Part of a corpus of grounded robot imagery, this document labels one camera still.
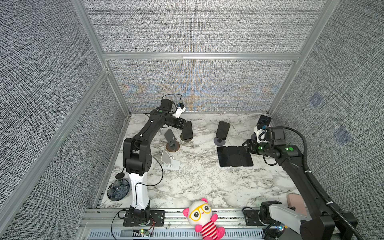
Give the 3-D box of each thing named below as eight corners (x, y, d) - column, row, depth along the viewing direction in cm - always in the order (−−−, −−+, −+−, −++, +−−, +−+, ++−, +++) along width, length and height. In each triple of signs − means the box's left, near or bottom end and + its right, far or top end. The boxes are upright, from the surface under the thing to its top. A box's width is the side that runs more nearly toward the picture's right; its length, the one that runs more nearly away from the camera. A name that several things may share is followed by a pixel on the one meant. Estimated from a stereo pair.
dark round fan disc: (108, 201, 80) (103, 199, 77) (114, 182, 87) (110, 179, 83) (126, 201, 80) (122, 199, 77) (131, 182, 87) (128, 179, 83)
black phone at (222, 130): (214, 141, 105) (218, 123, 91) (215, 137, 107) (219, 120, 93) (224, 143, 104) (229, 126, 90) (225, 140, 106) (230, 123, 91)
